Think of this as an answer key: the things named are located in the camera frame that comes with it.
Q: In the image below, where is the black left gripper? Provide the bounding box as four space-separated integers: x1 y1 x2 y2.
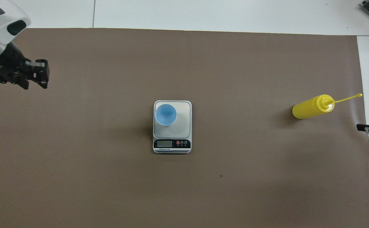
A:
0 41 49 90

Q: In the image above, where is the yellow squeeze bottle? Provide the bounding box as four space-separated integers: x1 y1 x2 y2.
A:
292 93 363 120

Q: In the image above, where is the light blue plastic cup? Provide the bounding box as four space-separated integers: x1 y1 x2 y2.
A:
155 104 177 126

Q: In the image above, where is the silver digital kitchen scale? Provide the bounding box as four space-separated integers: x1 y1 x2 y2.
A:
153 100 192 154

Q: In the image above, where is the brown paper mat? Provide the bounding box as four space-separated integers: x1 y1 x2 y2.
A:
0 28 369 228

